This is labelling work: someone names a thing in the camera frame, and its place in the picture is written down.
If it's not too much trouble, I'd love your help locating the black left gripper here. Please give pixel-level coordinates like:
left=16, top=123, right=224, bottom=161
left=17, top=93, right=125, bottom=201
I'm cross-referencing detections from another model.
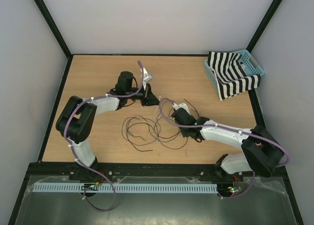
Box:
left=126, top=82, right=160, bottom=107

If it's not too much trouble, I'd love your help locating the grey wire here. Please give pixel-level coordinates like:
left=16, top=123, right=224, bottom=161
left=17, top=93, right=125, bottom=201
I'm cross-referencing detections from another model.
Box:
left=122, top=115, right=183, bottom=149

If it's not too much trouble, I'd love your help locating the black wire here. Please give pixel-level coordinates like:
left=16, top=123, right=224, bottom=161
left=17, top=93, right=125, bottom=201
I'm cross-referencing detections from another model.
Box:
left=126, top=99, right=201, bottom=152

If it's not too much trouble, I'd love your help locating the white wire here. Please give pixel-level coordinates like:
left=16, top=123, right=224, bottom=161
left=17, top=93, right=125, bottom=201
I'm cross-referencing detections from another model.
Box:
left=121, top=114, right=182, bottom=143

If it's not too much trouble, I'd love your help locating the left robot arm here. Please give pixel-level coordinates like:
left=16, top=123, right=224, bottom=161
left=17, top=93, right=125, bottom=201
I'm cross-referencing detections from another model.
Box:
left=56, top=70, right=159, bottom=180

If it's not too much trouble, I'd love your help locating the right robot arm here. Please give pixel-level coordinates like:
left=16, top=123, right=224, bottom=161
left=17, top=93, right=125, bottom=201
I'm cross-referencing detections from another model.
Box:
left=171, top=107, right=285, bottom=180

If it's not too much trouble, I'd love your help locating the black white striped cloth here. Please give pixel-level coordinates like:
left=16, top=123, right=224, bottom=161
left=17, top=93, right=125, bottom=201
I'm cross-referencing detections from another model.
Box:
left=207, top=52, right=262, bottom=101

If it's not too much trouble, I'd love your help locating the light blue perforated basket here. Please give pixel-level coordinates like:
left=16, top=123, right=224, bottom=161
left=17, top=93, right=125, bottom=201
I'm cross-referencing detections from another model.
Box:
left=204, top=49, right=265, bottom=91

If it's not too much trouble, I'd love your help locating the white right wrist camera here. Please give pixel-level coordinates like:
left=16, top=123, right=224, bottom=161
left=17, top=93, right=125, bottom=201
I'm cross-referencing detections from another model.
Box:
left=172, top=103, right=190, bottom=114

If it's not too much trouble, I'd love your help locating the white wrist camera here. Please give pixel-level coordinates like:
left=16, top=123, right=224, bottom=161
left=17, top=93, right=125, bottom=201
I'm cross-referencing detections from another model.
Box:
left=172, top=103, right=190, bottom=114
left=143, top=67, right=153, bottom=87

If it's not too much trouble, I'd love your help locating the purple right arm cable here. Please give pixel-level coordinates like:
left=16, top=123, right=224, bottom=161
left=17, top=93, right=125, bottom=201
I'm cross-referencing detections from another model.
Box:
left=159, top=99, right=291, bottom=200

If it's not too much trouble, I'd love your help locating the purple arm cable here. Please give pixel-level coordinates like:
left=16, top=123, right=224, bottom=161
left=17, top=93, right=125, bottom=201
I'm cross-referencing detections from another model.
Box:
left=159, top=99, right=291, bottom=200
left=63, top=60, right=147, bottom=212

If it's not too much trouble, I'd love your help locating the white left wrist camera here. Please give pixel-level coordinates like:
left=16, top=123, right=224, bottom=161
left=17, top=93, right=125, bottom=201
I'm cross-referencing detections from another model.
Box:
left=143, top=67, right=153, bottom=87

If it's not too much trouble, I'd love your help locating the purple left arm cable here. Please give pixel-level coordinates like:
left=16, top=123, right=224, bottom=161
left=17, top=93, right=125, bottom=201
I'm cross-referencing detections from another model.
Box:
left=63, top=60, right=147, bottom=212

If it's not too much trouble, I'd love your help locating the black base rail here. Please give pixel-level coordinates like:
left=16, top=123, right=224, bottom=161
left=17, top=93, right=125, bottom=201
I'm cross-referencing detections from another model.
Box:
left=68, top=163, right=244, bottom=182

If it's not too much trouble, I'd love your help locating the light blue slotted cable duct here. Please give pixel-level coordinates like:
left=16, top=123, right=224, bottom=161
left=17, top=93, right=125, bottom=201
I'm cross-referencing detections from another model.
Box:
left=32, top=183, right=217, bottom=194

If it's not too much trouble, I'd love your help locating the black cage frame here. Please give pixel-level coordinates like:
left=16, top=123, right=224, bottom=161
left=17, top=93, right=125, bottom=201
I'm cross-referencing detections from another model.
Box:
left=0, top=0, right=314, bottom=225

